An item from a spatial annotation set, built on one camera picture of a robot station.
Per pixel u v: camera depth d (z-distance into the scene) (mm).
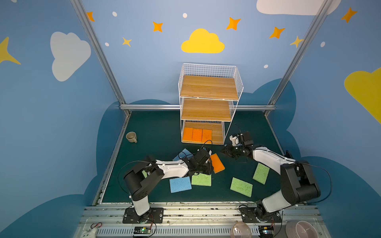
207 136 1042
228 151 807
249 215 742
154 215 738
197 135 1048
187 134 1044
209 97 720
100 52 844
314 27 755
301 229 708
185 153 965
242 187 823
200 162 699
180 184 841
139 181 459
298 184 454
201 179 856
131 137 1028
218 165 902
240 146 810
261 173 878
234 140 833
